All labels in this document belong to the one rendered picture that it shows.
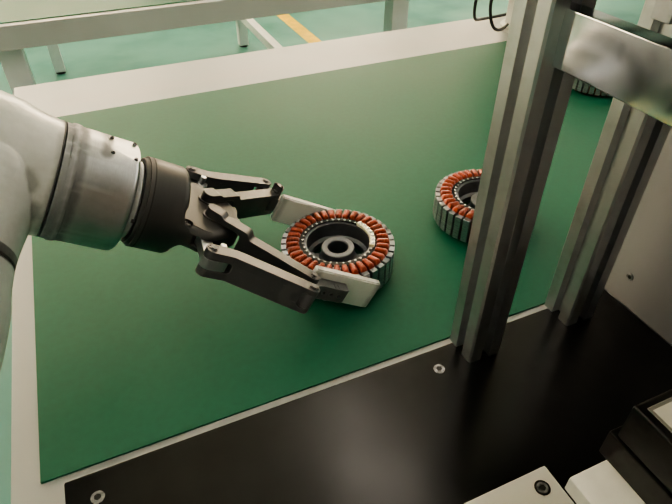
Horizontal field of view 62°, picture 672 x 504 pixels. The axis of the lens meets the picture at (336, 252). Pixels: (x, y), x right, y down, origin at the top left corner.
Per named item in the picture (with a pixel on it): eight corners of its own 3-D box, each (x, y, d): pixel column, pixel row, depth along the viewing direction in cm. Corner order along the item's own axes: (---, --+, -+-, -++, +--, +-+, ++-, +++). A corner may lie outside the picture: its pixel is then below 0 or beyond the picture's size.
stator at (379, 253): (299, 316, 52) (298, 287, 49) (271, 244, 60) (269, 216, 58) (410, 290, 55) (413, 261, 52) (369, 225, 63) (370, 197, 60)
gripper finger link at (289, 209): (271, 220, 58) (269, 216, 58) (327, 235, 62) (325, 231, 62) (284, 197, 57) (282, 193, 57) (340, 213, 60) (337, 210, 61)
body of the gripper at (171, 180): (148, 188, 40) (262, 219, 45) (140, 135, 47) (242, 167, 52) (116, 266, 44) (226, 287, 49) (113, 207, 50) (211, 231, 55)
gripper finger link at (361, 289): (315, 264, 49) (318, 269, 48) (379, 279, 52) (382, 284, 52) (300, 289, 50) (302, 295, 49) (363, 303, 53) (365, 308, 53)
